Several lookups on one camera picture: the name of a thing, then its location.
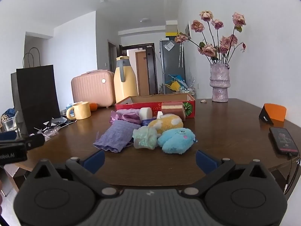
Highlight lavender knitted cloth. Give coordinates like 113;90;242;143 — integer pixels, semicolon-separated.
93;120;141;153

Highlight blue plush toy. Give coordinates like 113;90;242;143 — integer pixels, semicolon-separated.
157;128;198;155

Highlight green iridescent soft bag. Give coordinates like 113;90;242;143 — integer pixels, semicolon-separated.
132;126;158;150

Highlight yellow plush toy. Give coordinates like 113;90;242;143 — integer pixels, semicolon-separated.
148;114;184;137

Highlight layered cake sponge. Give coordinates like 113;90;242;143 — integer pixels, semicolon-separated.
161;102;186;120

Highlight small white sponge block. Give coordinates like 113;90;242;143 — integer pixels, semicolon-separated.
157;111;163;119

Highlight blue tissue pack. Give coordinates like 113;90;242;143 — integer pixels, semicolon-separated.
141;118;156;126

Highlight clear plastic wrappers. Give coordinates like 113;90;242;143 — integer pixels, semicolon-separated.
34;116;76;142

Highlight black paper bag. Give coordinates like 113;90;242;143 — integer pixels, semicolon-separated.
10;47;62;136

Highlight yellow ceramic mug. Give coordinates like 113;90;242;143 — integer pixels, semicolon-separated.
66;102;91;120

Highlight orange fruit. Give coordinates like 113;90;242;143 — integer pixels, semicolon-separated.
89;103;98;112

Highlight black smartphone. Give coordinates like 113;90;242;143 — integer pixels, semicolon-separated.
269;127;299;156

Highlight orange black case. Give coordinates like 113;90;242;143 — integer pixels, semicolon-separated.
259;103;287;125

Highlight pink mini suitcase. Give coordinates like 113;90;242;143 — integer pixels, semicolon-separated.
71;69;116;107

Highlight red cardboard box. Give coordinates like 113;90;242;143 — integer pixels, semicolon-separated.
115;93;195;118

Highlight yellow thermos jug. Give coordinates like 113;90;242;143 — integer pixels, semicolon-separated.
114;56;138;103

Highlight purple textured vase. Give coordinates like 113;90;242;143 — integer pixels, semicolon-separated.
210;64;231;103

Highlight brown wooden door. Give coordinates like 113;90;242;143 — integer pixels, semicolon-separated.
135;51;150;96

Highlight cluttered storage rack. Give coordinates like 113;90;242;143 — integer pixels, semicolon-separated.
163;74;196;95

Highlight grey refrigerator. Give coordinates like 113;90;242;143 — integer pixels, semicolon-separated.
160;40;186;94

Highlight dried pink roses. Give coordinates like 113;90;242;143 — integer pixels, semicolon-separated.
174;10;246;65

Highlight black charging cable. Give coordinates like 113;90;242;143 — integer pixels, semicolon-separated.
283;153;301;196

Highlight wall electrical panel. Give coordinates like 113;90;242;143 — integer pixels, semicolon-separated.
185;22;191;39

